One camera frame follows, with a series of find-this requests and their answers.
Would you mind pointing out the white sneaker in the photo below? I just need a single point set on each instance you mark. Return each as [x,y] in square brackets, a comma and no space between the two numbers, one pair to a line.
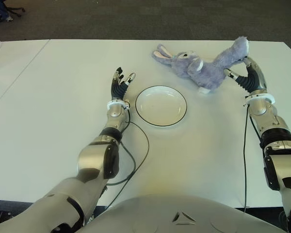
[9,18]

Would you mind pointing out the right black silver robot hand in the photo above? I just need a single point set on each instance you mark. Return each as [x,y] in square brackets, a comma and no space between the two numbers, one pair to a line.
[252,82]

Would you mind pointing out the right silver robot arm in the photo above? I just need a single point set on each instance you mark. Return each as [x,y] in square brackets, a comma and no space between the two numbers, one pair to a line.
[283,167]

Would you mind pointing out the white plate black rim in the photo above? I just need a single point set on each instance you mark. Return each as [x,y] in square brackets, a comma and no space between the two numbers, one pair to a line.
[161,106]

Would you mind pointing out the purple plush rabbit doll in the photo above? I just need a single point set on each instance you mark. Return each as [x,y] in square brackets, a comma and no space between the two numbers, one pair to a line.
[208,75]

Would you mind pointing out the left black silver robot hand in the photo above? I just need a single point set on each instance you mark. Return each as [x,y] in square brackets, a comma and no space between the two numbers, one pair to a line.
[118,88]

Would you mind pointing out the silver robot torso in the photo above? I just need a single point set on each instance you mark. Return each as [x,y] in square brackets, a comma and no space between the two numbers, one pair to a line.
[179,213]

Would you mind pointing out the black office chair base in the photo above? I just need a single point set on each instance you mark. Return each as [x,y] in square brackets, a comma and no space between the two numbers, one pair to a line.
[15,10]

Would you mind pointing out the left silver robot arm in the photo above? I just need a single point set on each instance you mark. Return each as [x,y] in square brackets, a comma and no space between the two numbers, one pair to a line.
[92,155]

